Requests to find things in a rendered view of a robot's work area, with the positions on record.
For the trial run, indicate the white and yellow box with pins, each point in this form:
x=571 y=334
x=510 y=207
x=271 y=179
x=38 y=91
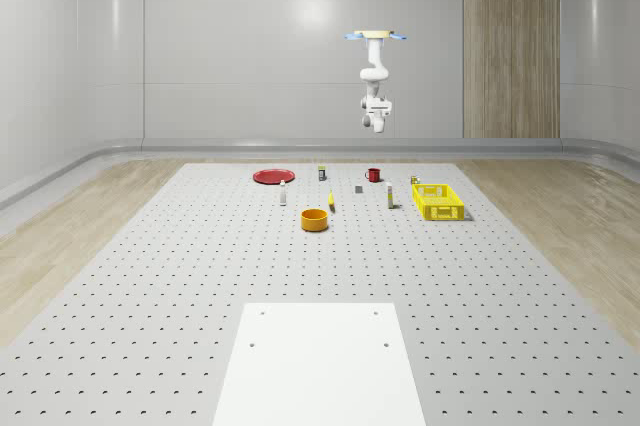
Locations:
x=390 y=196

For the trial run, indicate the small white bottle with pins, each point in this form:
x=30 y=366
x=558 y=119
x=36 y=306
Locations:
x=283 y=195

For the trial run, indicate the yellow basket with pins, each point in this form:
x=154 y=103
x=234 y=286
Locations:
x=440 y=208

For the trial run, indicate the banana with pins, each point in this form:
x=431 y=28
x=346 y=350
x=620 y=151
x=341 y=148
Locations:
x=331 y=201

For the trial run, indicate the flat-sided can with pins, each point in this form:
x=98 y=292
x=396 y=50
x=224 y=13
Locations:
x=322 y=175

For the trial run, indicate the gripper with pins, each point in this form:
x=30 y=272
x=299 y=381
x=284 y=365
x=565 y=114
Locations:
x=381 y=107

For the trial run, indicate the white board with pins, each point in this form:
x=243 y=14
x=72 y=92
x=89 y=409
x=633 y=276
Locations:
x=320 y=366

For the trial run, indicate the yellow bowl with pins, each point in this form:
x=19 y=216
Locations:
x=314 y=222

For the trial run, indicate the red plate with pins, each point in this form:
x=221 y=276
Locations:
x=273 y=176

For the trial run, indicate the red mug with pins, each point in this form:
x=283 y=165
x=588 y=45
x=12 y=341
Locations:
x=374 y=175

